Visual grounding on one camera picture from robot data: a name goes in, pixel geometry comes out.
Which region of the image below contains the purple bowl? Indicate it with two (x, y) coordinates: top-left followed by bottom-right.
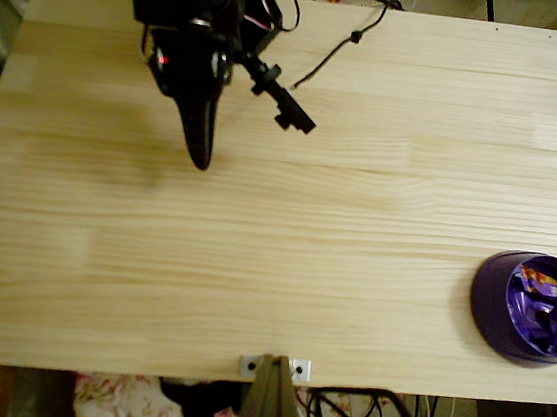
(461, 244), (557, 372)

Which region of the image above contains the purple and orange snack wrapper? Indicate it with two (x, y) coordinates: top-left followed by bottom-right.
(514, 264), (557, 302)

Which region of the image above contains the crumpled purple wrapped candy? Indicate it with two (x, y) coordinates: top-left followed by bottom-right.
(504, 289), (557, 355)

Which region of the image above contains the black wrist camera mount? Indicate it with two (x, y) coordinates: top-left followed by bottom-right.
(230, 48), (326, 136)

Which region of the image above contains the black looped cable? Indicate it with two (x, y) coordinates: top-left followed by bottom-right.
(278, 0), (303, 35)

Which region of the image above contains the thin black camera cable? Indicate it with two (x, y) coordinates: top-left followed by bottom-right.
(290, 0), (405, 102)

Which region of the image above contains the white metal mounting bracket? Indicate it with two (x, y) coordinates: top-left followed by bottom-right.
(237, 351), (314, 385)

